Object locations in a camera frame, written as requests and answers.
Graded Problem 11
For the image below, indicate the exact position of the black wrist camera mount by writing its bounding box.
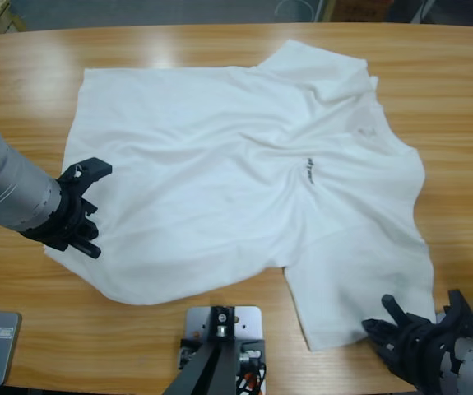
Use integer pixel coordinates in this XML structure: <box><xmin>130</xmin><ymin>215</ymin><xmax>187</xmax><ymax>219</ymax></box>
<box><xmin>441</xmin><ymin>290</ymin><xmax>473</xmax><ymax>330</ymax></box>
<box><xmin>57</xmin><ymin>157</ymin><xmax>114</xmax><ymax>194</ymax></box>

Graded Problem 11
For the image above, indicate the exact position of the white mount block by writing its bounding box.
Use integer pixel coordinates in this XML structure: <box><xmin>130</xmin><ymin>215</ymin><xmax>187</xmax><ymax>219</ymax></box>
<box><xmin>184</xmin><ymin>304</ymin><xmax>264</xmax><ymax>342</ymax></box>

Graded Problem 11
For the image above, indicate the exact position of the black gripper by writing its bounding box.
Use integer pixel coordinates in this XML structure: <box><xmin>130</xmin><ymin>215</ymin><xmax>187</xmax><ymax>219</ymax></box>
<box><xmin>20</xmin><ymin>179</ymin><xmax>103</xmax><ymax>260</ymax></box>
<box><xmin>361</xmin><ymin>294</ymin><xmax>473</xmax><ymax>383</ymax></box>

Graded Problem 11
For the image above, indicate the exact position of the brown cardboard box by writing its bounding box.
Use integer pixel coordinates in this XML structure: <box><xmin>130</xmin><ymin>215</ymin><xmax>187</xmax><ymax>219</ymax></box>
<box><xmin>334</xmin><ymin>0</ymin><xmax>387</xmax><ymax>22</ymax></box>

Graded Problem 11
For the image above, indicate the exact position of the white wire ring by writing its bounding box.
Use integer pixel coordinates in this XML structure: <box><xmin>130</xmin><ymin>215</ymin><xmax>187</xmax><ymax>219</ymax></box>
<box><xmin>275</xmin><ymin>0</ymin><xmax>316</xmax><ymax>21</ymax></box>

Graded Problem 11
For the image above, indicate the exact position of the black clamp bracket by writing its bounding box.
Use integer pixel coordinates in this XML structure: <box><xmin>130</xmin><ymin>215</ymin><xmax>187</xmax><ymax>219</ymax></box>
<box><xmin>178</xmin><ymin>337</ymin><xmax>267</xmax><ymax>371</ymax></box>

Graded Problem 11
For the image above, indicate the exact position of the white T-shirt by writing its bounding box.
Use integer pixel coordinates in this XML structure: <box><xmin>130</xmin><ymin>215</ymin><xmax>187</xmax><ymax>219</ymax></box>
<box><xmin>43</xmin><ymin>39</ymin><xmax>438</xmax><ymax>353</ymax></box>

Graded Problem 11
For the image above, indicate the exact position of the orange and black cable bundle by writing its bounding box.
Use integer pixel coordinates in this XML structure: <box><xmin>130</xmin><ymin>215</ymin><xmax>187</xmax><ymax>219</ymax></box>
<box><xmin>235</xmin><ymin>361</ymin><xmax>268</xmax><ymax>395</ymax></box>

